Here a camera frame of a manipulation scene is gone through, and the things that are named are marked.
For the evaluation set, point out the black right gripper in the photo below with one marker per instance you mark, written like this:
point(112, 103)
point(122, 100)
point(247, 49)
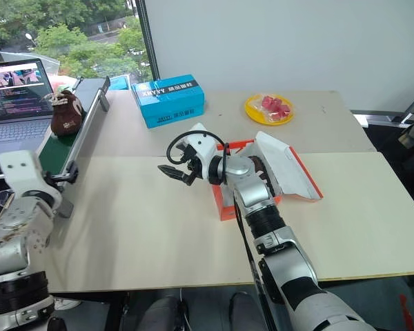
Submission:
point(192, 163)

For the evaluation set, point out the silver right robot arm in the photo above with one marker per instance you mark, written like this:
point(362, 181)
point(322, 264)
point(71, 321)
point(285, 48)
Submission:
point(252, 193)

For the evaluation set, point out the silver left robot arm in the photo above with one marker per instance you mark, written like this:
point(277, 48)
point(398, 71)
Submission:
point(17, 234)

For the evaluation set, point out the blue shoebox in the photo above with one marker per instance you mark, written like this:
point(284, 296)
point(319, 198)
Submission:
point(169, 103)

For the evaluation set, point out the orange shoebox with white lid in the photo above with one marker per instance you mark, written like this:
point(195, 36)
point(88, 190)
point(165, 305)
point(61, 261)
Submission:
point(286, 165)

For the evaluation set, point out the dark brown shoe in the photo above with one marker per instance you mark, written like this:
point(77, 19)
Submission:
point(266, 176)

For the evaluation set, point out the yellow plate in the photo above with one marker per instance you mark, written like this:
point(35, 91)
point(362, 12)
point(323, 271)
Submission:
point(253, 113)

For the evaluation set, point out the green conveyor belt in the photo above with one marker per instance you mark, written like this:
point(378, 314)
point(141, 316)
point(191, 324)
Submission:
point(86, 113)

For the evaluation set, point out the bag of red cubes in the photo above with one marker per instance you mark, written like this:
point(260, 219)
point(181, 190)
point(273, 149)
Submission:
point(274, 106)

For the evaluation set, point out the grey laptop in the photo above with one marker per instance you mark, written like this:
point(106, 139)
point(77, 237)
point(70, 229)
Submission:
point(14, 100)

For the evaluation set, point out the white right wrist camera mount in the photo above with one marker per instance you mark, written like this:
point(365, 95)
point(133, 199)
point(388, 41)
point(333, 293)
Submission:
point(203, 148)

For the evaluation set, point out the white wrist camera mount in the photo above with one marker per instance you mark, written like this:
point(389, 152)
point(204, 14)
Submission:
point(203, 148)
point(20, 169)

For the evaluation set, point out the black window post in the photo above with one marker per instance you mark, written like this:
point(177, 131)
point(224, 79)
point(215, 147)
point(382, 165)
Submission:
point(150, 41)

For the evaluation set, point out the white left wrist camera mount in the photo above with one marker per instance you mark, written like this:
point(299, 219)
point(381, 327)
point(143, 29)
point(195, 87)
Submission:
point(20, 169)

